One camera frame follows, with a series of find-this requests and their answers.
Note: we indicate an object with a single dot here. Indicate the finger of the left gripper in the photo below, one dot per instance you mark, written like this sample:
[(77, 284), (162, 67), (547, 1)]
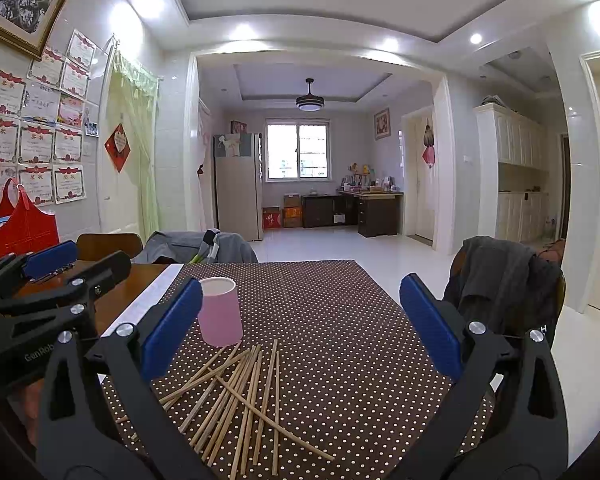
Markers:
[(50, 259), (83, 288)]

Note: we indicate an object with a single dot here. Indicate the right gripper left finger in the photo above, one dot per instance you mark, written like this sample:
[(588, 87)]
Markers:
[(77, 435)]

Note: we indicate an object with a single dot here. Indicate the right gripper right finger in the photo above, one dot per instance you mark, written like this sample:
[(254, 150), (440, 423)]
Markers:
[(504, 416)]

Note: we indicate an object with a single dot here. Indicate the wooden chopstick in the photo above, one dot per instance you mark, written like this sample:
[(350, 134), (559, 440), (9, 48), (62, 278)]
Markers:
[(275, 447), (264, 405), (237, 379), (275, 425), (188, 391), (251, 388)]

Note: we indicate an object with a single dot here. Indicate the pink cup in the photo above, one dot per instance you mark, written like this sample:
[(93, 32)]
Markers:
[(219, 318)]

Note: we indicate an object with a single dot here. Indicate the red bag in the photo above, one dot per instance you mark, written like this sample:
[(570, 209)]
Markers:
[(23, 227)]

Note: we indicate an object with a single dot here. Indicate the chair with dark jacket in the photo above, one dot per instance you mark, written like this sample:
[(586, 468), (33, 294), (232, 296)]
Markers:
[(506, 286)]

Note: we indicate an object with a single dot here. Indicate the grey jacket on chair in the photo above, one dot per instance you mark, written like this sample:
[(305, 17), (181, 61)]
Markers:
[(211, 246)]

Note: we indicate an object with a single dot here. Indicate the brown polka dot tablecloth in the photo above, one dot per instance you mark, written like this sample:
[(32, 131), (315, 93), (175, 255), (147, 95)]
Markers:
[(355, 380)]

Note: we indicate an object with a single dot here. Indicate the green curtain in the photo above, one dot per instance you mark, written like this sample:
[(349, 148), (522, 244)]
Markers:
[(133, 100)]

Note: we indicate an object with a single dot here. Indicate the beige refrigerator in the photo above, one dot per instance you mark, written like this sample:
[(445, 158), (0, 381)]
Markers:
[(238, 179)]

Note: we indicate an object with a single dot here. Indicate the red cardboard box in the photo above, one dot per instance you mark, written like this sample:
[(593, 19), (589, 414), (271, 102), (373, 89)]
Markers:
[(272, 218)]

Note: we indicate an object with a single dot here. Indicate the dark wooden desk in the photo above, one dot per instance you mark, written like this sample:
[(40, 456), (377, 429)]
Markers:
[(373, 214)]

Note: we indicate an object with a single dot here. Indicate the window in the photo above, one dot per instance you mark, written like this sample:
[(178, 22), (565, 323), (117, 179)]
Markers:
[(297, 150)]

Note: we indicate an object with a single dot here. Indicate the ceiling fan lamp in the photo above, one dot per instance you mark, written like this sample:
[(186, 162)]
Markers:
[(310, 102)]

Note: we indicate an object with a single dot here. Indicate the red diamond wall ornament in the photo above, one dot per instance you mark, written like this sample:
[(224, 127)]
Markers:
[(118, 148)]

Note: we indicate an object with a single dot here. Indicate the framed picture far wall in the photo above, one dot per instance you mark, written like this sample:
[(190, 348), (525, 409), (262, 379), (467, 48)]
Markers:
[(382, 124)]

